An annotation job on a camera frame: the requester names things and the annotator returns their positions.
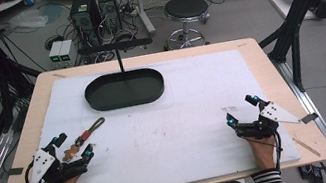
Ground white power supply unit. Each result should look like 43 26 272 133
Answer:
56 37 80 69
46 39 68 71

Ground thin wooden stick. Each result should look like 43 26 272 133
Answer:
291 132 322 161

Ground person's right hand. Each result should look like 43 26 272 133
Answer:
245 132 282 174

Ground black round stool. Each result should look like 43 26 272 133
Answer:
155 0 216 52

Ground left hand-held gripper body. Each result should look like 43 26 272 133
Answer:
22 136 95 183

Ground right hand-held gripper cable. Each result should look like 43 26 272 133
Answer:
268 131 288 171

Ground black tape piece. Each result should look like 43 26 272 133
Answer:
299 111 321 126
0 166 25 180

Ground clear plastic bag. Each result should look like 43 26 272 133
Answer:
5 5 51 34

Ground wooden table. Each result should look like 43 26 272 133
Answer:
0 23 326 183

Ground black computer tower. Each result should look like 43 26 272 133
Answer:
97 0 125 36
67 0 108 51

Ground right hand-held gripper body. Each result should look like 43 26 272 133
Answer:
231 96 303 144

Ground keychain with brown figure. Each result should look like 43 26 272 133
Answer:
55 116 112 164

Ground white foam mat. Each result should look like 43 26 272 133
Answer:
3 38 304 183

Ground person's right striped sleeve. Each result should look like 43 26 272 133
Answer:
249 165 293 183

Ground white table leg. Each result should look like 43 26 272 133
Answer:
134 0 158 39

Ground black stand with crossbar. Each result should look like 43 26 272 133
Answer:
77 35 159 81

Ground black oval tray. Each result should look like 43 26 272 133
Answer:
80 63 169 116

